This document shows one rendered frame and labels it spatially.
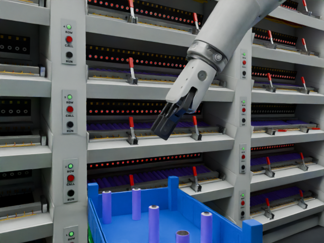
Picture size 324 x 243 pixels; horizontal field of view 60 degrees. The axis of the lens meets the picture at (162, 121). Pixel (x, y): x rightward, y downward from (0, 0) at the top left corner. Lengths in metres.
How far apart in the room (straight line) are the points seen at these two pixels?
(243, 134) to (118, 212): 0.72
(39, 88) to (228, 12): 0.52
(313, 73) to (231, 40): 1.24
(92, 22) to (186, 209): 0.58
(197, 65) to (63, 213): 0.56
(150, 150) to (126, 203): 0.34
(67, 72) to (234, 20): 0.47
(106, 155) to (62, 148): 0.14
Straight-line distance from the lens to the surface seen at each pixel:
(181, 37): 1.03
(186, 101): 0.53
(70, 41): 0.85
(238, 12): 0.60
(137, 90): 0.91
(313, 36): 1.84
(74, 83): 0.84
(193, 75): 0.55
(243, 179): 1.24
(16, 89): 0.82
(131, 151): 0.91
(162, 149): 0.97
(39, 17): 0.86
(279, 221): 1.50
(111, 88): 0.87
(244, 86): 1.22
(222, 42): 0.58
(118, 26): 0.92
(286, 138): 1.45
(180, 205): 0.65
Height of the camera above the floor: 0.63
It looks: 2 degrees down
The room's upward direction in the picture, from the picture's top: straight up
